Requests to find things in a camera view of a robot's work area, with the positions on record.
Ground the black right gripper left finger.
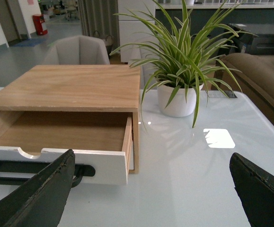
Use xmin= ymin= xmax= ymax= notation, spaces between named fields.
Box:
xmin=0 ymin=149 xmax=75 ymax=227

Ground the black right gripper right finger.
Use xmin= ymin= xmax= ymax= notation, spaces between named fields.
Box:
xmin=229 ymin=153 xmax=274 ymax=227

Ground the white top drawer black handle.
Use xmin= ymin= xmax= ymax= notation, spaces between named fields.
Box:
xmin=0 ymin=111 xmax=133 ymax=185

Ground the wooden drawer cabinet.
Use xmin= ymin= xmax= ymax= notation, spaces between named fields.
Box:
xmin=0 ymin=65 xmax=141 ymax=174

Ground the brown sofa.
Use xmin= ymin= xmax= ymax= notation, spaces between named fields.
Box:
xmin=214 ymin=53 xmax=274 ymax=125

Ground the grey armchair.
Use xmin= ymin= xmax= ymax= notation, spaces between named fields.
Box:
xmin=41 ymin=35 xmax=110 ymax=65

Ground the black printer box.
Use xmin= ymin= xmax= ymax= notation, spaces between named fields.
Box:
xmin=229 ymin=23 xmax=274 ymax=55

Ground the spider plant in white pot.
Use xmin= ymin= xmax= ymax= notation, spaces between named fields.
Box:
xmin=109 ymin=0 xmax=258 ymax=129

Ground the dark grey counter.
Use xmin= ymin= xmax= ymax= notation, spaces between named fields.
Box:
xmin=155 ymin=2 xmax=274 ymax=55

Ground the white cabinet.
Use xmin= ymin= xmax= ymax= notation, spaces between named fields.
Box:
xmin=117 ymin=0 xmax=161 ymax=64

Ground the woven basket with handles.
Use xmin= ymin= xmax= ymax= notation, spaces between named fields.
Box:
xmin=93 ymin=30 xmax=114 ymax=54

